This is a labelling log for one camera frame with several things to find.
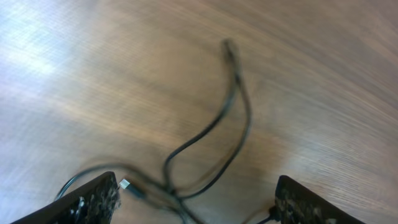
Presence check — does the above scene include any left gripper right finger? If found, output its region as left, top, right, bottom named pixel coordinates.
left=275, top=175, right=364, bottom=224

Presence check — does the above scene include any black USB cable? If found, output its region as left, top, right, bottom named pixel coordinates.
left=54, top=39, right=282, bottom=224

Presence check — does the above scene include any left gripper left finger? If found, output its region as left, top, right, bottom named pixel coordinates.
left=12, top=171, right=120, bottom=224

